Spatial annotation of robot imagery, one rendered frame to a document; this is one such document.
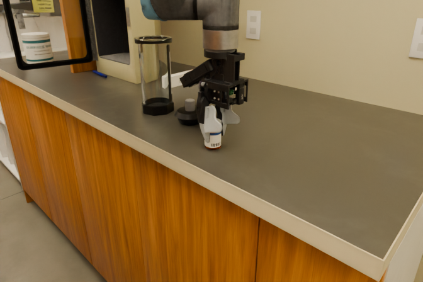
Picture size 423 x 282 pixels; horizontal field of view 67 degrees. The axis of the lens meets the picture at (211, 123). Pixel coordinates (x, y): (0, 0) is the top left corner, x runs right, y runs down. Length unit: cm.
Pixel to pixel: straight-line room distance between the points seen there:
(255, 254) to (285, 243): 10
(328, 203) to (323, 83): 74
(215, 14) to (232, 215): 42
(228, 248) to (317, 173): 27
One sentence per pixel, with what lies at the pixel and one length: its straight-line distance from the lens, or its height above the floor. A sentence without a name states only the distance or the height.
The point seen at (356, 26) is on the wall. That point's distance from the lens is 123.
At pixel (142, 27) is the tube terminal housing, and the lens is 135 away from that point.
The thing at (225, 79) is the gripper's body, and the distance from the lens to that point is 68.
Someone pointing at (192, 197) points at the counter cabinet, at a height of 82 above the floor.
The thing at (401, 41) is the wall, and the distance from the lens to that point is 119.
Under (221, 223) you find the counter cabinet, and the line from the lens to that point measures 77.
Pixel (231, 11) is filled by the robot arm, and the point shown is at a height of 125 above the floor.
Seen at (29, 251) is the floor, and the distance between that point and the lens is 210.
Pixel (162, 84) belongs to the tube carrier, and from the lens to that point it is 97.
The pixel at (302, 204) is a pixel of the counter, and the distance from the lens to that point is 61.
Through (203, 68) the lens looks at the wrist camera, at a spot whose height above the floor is 114.
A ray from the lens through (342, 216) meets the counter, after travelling 60.
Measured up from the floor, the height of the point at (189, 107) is 99.
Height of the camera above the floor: 129
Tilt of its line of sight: 22 degrees down
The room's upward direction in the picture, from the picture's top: straight up
